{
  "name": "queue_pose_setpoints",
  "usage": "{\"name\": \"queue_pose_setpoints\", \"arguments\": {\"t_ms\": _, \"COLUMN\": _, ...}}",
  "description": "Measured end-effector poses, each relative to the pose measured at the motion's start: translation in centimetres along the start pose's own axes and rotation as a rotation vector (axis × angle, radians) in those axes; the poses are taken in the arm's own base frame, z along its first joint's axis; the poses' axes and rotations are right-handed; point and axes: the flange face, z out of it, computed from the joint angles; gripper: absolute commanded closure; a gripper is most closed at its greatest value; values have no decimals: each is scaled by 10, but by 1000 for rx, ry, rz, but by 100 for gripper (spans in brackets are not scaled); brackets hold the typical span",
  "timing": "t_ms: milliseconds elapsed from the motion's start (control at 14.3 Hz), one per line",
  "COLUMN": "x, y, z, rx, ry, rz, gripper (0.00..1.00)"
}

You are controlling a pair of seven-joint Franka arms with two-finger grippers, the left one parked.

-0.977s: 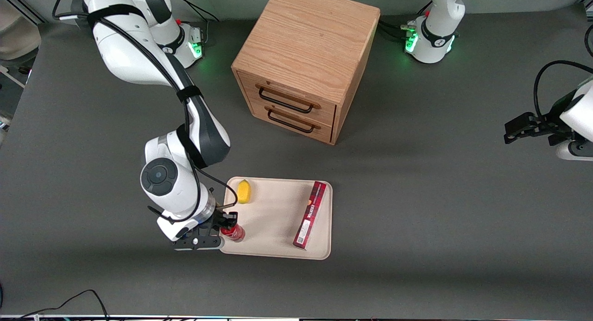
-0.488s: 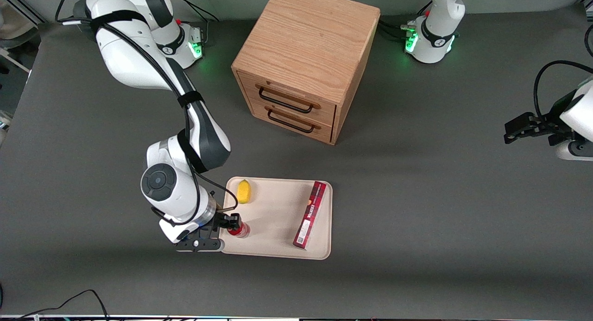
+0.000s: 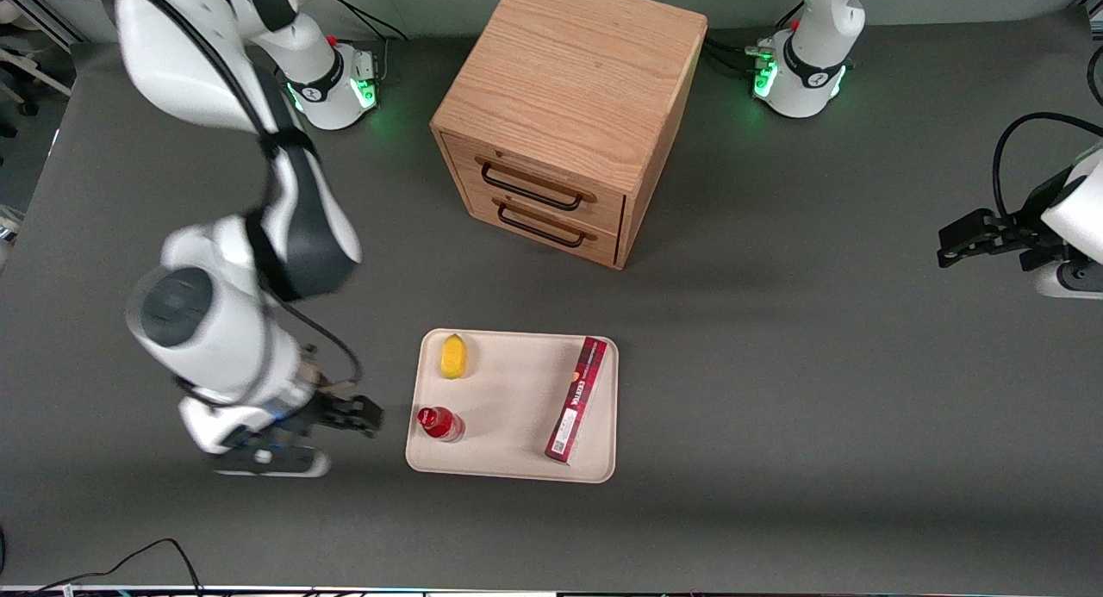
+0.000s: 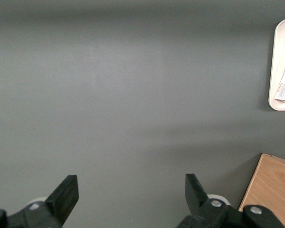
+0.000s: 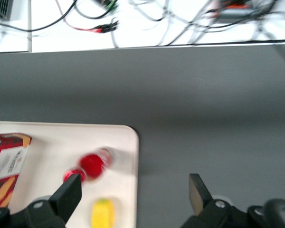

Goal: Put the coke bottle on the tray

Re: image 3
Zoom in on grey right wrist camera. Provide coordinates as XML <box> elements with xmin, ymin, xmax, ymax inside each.
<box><xmin>214</xmin><ymin>446</ymin><xmax>332</xmax><ymax>479</ymax></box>

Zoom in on black metal drawer handle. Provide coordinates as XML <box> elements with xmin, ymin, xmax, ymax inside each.
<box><xmin>496</xmin><ymin>202</ymin><xmax>588</xmax><ymax>250</ymax></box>
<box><xmin>480</xmin><ymin>161</ymin><xmax>584</xmax><ymax>212</ymax></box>

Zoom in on yellow lemon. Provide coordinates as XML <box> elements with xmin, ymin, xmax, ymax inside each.
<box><xmin>440</xmin><ymin>333</ymin><xmax>468</xmax><ymax>381</ymax></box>

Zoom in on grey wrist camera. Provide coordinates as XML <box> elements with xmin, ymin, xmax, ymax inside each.
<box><xmin>214</xmin><ymin>446</ymin><xmax>332</xmax><ymax>479</ymax></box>
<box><xmin>1033</xmin><ymin>259</ymin><xmax>1103</xmax><ymax>301</ymax></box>

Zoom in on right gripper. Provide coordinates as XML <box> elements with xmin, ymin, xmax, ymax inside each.
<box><xmin>178</xmin><ymin>389</ymin><xmax>385</xmax><ymax>457</ymax></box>

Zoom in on black right arm base cables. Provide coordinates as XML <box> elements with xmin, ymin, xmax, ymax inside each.
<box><xmin>326</xmin><ymin>0</ymin><xmax>411</xmax><ymax>85</ymax></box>

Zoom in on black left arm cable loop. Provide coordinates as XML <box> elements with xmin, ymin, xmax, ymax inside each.
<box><xmin>991</xmin><ymin>111</ymin><xmax>1103</xmax><ymax>221</ymax></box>

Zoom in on red coke bottle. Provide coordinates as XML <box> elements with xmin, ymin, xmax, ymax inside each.
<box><xmin>417</xmin><ymin>406</ymin><xmax>467</xmax><ymax>445</ymax></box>

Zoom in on black arm base cables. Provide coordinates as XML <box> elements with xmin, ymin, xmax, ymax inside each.
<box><xmin>701</xmin><ymin>1</ymin><xmax>807</xmax><ymax>74</ymax></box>
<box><xmin>326</xmin><ymin>0</ymin><xmax>411</xmax><ymax>85</ymax></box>

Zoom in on red rectangular snack box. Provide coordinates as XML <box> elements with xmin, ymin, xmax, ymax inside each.
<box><xmin>544</xmin><ymin>336</ymin><xmax>610</xmax><ymax>466</ymax></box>

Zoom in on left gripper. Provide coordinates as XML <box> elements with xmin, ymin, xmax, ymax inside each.
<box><xmin>937</xmin><ymin>166</ymin><xmax>1078</xmax><ymax>272</ymax></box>

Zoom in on wooden drawer front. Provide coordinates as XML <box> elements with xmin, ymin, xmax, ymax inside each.
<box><xmin>443</xmin><ymin>133</ymin><xmax>627</xmax><ymax>239</ymax></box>
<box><xmin>465</xmin><ymin>190</ymin><xmax>621</xmax><ymax>268</ymax></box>

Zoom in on wooden drawer cabinet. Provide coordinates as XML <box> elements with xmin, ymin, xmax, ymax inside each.
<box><xmin>430</xmin><ymin>0</ymin><xmax>709</xmax><ymax>271</ymax></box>

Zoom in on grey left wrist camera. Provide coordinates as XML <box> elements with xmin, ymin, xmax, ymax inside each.
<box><xmin>1033</xmin><ymin>259</ymin><xmax>1103</xmax><ymax>301</ymax></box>

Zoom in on aluminium frame rail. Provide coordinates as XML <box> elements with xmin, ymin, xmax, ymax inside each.
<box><xmin>0</xmin><ymin>0</ymin><xmax>77</xmax><ymax>51</ymax></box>

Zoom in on black cable at table edge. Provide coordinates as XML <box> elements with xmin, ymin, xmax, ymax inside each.
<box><xmin>0</xmin><ymin>538</ymin><xmax>204</xmax><ymax>597</ymax></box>

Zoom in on black left arm base cables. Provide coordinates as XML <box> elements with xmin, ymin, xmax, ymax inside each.
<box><xmin>701</xmin><ymin>1</ymin><xmax>807</xmax><ymax>74</ymax></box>

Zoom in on beige plastic tray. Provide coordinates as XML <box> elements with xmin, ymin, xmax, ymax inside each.
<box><xmin>405</xmin><ymin>328</ymin><xmax>620</xmax><ymax>484</ymax></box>

